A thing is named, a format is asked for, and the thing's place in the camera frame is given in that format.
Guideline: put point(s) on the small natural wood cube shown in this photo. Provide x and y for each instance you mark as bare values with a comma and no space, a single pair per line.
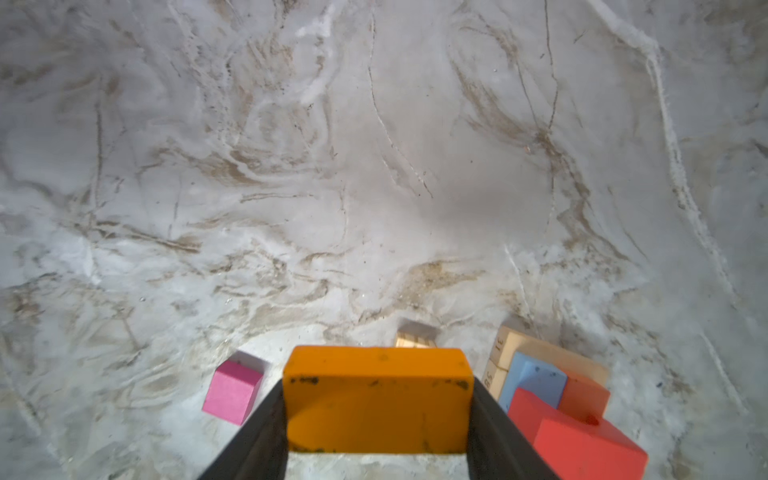
408,340

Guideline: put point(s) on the magenta wood cube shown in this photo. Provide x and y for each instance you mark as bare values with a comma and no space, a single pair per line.
232,392

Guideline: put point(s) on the red wood block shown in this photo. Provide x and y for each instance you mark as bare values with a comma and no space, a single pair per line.
575,449

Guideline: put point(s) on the yellow-orange wood block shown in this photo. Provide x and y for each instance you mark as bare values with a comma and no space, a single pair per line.
372,400

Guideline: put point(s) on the natural wood block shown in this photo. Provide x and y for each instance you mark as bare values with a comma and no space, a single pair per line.
509,341

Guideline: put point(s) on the light blue wood block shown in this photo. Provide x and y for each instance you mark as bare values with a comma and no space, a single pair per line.
542,379

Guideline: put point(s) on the orange-red wood block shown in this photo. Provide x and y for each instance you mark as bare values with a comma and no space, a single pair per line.
583,399

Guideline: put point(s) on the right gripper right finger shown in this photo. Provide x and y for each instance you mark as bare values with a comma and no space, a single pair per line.
496,449

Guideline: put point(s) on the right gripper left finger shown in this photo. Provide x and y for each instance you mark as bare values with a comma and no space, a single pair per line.
259,450

